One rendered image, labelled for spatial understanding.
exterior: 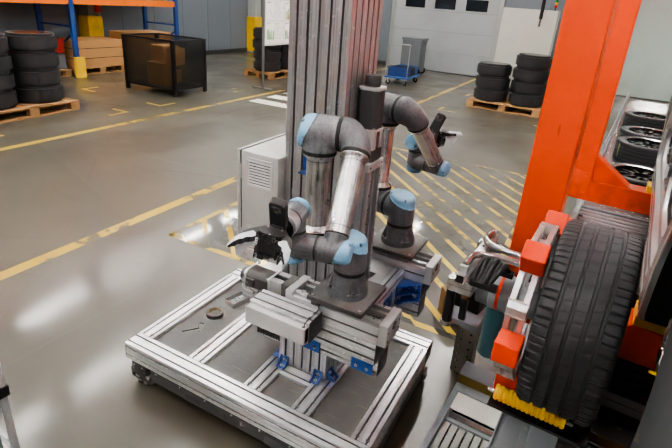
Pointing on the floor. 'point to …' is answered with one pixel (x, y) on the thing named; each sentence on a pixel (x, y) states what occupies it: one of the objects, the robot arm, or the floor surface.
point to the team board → (274, 22)
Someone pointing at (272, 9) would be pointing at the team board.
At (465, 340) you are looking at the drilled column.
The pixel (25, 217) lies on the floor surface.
